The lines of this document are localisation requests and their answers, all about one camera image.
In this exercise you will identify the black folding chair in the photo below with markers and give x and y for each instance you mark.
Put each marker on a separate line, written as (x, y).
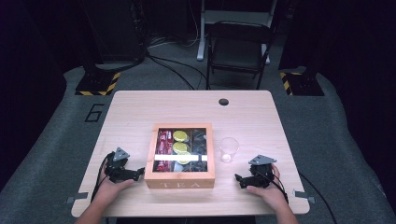
(238, 46)

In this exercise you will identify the clear plastic cup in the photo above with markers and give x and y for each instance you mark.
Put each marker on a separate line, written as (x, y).
(229, 149)

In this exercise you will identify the black stand base hazard stripes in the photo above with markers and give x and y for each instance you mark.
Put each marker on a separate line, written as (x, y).
(99, 84)
(303, 84)

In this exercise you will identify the yellow-green round capsule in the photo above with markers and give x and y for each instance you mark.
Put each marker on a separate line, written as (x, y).
(183, 158)
(179, 147)
(180, 136)

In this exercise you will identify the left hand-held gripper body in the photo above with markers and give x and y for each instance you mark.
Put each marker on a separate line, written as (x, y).
(116, 171)

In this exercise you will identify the dark cabinet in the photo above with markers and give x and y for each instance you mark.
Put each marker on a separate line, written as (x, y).
(121, 31)

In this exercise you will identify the wooden tea box glass lid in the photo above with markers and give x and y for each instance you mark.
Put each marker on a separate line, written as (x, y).
(180, 182)

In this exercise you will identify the grey tape strip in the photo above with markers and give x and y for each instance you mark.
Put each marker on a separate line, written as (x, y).
(77, 197)
(303, 196)

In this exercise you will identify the black metal chair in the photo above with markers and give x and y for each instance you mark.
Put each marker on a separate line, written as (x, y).
(200, 37)

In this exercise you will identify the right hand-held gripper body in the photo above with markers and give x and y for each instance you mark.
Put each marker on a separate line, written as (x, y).
(261, 177)

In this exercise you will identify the person's left hand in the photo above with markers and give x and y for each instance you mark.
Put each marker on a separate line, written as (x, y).
(109, 188)

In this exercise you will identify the person's right hand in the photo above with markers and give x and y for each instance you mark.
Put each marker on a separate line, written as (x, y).
(274, 194)

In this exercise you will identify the red tea packets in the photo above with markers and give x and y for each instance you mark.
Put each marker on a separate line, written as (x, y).
(163, 143)

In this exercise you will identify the dark tea packets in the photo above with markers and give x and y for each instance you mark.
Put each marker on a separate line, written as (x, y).
(199, 140)

